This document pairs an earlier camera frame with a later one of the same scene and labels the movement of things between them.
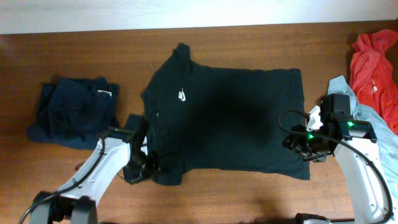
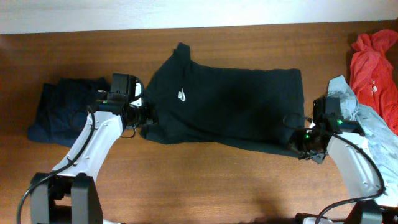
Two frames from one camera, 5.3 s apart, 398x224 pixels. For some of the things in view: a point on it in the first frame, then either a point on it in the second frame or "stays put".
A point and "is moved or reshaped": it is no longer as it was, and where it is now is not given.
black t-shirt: x=222 y=121 is moved or reshaped
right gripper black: x=295 y=140 stays put
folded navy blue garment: x=74 y=112 stays put
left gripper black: x=133 y=178 -> x=150 y=116
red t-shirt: x=372 y=76 stays put
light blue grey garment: x=385 y=155 stays put
